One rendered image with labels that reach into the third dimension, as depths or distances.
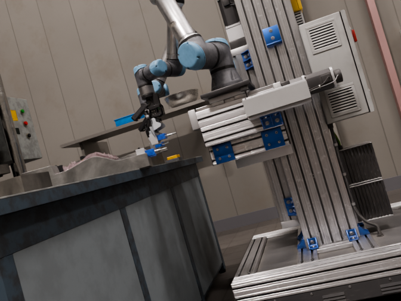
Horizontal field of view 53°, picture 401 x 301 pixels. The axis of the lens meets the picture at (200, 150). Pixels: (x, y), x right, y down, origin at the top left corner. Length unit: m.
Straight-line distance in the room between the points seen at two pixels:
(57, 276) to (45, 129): 4.02
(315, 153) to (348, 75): 0.38
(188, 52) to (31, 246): 1.02
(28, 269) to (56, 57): 4.16
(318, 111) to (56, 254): 1.30
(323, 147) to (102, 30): 3.41
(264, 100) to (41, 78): 3.83
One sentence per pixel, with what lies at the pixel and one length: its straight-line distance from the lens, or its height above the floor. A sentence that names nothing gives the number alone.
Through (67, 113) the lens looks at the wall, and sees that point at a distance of 4.93.
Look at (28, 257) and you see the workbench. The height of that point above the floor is 0.65.
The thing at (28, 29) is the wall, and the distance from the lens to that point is 5.36.
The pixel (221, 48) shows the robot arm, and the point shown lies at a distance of 1.83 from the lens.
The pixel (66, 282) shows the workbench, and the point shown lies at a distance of 1.19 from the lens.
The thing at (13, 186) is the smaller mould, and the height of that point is 0.84.
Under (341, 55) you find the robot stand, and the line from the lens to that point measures 1.94.
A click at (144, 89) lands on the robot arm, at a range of 2.03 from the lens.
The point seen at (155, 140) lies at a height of 0.92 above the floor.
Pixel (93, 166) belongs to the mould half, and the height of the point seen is 0.86.
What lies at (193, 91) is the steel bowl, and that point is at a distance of 3.81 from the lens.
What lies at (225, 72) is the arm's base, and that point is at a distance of 1.82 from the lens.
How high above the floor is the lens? 0.75
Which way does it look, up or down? 2 degrees up
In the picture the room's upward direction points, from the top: 16 degrees counter-clockwise
